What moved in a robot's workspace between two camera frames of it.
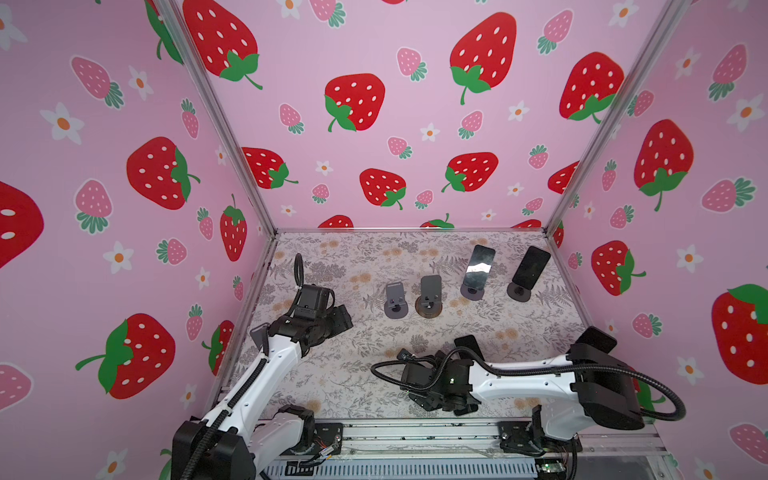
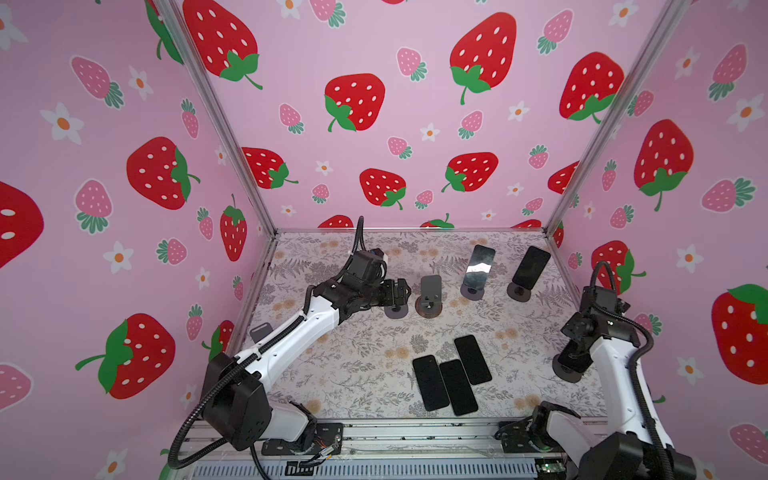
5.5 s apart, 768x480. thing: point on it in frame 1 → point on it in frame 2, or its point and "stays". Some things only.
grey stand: (395, 307) stays
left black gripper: (341, 319) → (390, 298)
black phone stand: (470, 342) stays
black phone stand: (531, 267) stays
